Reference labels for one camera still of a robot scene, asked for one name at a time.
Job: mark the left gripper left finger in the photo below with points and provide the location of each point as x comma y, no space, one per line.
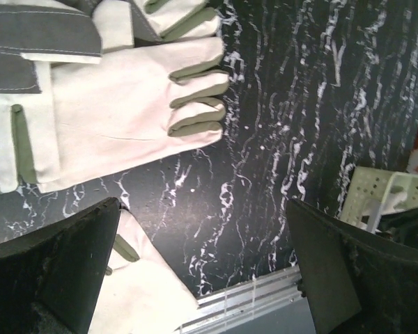
50,278

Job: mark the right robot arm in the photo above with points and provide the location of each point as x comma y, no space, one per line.
400,227

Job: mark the green storage basket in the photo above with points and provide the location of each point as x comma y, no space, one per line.
374,193

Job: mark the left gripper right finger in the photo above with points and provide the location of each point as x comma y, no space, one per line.
354,281

